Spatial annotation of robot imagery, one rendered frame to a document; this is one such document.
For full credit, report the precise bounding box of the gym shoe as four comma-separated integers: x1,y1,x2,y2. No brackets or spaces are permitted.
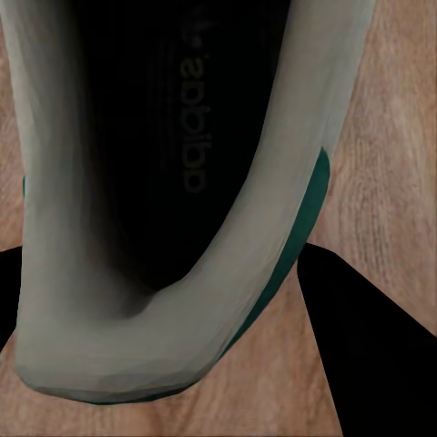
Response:
0,0,375,406

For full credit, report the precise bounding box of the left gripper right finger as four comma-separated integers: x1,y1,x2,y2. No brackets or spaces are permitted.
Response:
297,242,437,437

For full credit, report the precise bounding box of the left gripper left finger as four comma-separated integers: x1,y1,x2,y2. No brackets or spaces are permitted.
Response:
0,246,22,352

